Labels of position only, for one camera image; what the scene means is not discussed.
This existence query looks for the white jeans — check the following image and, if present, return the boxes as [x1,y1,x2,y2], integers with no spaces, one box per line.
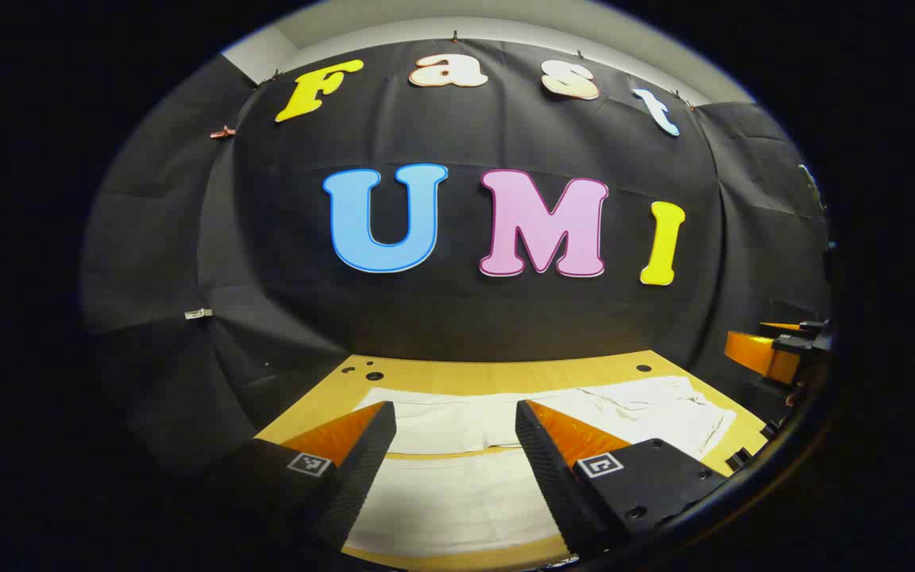
[342,376,738,557]

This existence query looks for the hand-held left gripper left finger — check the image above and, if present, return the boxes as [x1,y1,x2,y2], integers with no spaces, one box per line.
[187,400,398,557]

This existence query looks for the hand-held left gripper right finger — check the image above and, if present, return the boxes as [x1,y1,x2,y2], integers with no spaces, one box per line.
[515,400,730,558]

